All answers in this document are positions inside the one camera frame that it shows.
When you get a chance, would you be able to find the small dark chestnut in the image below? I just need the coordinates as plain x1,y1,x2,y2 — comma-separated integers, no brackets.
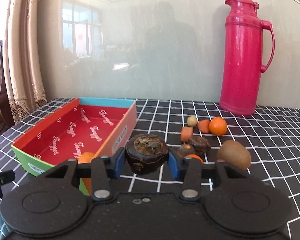
177,144,195,158

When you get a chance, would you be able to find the large dark water chestnut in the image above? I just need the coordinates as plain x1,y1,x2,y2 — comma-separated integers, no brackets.
125,134,169,176

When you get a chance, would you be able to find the brown kiwi fruit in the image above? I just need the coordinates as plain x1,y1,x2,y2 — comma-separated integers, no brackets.
217,140,251,171

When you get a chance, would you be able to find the orange tangerine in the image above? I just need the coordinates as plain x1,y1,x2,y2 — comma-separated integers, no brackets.
209,116,228,137
77,152,95,164
185,154,204,164

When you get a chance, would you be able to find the orange tangerine in box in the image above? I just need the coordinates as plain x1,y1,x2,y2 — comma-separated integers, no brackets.
77,152,95,164

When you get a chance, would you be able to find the orange carrot chunk cylinder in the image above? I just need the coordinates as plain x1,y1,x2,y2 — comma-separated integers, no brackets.
180,126,193,142

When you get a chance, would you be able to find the red cardboard box tray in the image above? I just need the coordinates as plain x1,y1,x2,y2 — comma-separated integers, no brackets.
11,97,138,196

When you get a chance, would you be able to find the orange carrot chunk tapered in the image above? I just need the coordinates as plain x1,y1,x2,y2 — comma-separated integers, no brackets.
197,119,210,134

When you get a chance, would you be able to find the small beige round fruit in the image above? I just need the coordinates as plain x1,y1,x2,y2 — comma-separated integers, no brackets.
187,116,198,127

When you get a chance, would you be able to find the black white grid tablecloth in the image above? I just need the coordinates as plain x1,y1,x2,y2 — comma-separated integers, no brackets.
0,98,300,239

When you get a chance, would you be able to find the pink thermos flask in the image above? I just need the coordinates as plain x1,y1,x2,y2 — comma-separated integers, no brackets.
219,0,275,115

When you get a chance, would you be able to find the beige lace curtain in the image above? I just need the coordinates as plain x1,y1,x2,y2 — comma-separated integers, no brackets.
2,0,47,123

